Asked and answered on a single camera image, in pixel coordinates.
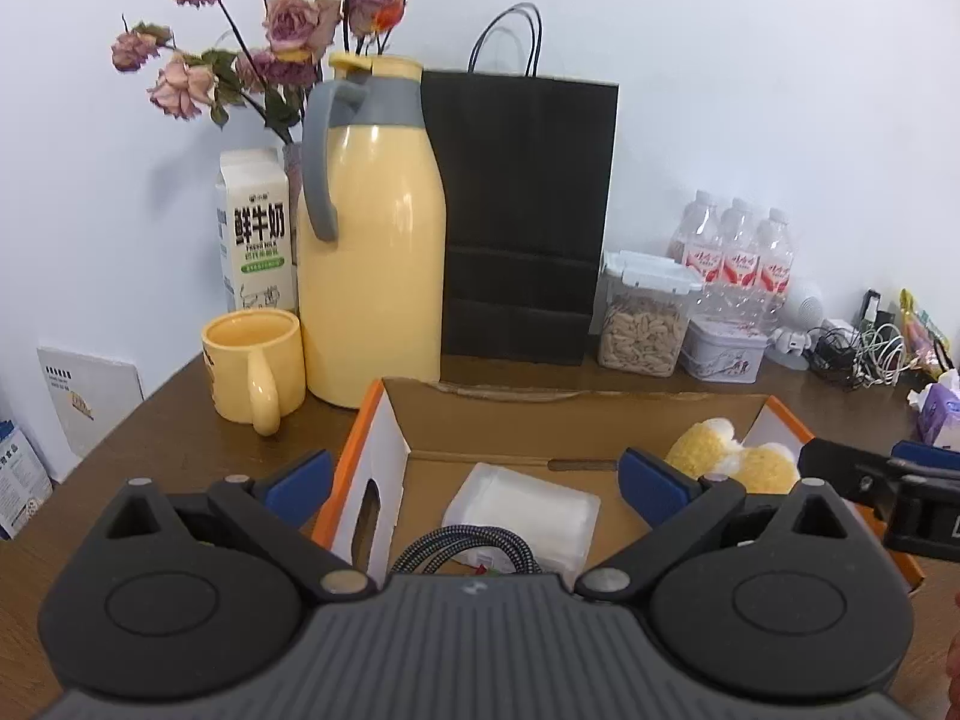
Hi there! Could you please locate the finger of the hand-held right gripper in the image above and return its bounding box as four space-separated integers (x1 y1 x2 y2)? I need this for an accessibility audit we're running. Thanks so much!
891 441 960 475
797 437 960 505

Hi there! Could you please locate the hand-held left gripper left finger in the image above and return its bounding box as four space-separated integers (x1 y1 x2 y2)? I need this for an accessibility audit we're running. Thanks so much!
101 450 377 604

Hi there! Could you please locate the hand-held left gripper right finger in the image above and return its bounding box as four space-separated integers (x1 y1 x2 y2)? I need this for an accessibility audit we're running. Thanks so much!
572 448 857 606

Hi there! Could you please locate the yellow white plush sheep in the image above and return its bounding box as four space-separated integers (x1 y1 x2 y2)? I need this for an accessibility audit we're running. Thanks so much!
666 418 803 497

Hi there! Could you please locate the white cotton pad pack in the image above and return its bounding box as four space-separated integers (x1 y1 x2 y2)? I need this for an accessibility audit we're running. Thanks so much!
441 463 602 580

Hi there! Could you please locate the black braided cable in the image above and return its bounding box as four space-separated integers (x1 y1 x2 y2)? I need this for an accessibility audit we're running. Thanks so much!
390 527 530 580

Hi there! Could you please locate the orange red cardboard box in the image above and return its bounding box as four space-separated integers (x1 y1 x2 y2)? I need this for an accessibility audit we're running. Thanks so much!
311 377 926 595

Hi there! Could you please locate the purple tissue pack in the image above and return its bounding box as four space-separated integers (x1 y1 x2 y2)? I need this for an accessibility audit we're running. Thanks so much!
907 369 960 452

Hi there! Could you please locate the colourful snack packet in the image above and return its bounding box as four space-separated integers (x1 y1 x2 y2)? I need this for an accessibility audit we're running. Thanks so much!
898 289 954 377

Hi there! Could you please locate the yellow mug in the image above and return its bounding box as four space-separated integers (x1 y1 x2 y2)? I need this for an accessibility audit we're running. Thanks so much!
201 307 308 437

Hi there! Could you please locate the clear seed container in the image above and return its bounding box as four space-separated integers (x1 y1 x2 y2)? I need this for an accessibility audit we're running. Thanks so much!
596 251 705 378

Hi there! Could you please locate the printed tin box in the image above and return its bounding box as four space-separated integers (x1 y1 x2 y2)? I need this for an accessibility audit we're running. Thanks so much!
681 315 770 384

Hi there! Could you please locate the black charger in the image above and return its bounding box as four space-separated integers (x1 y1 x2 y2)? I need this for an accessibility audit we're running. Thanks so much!
859 289 898 331

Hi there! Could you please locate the clear water bottle red label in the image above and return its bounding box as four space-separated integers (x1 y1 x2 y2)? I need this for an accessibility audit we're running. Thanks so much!
754 206 797 317
716 197 760 316
667 190 725 293

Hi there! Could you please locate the white milk carton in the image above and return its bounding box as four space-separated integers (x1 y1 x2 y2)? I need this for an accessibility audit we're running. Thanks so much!
215 148 299 316

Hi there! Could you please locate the yellow thermos jug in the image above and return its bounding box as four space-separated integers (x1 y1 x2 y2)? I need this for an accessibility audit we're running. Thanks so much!
298 52 449 410

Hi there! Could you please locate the blue white box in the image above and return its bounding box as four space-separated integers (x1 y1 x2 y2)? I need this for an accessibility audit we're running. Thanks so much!
0 420 55 541

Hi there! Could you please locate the grey flower vase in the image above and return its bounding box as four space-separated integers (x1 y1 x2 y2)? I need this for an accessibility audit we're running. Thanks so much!
281 141 305 308

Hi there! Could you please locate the black paper bag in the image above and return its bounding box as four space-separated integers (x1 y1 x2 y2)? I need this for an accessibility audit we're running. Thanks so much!
421 4 621 368

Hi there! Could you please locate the dried pink rose bouquet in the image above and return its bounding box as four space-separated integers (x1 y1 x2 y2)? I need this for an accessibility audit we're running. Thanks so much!
111 0 410 146

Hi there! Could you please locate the black cable tangle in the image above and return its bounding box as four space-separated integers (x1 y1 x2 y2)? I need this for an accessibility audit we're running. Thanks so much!
810 324 863 392

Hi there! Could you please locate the white cable tangle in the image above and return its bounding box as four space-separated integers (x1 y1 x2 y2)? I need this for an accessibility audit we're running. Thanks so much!
855 322 913 388

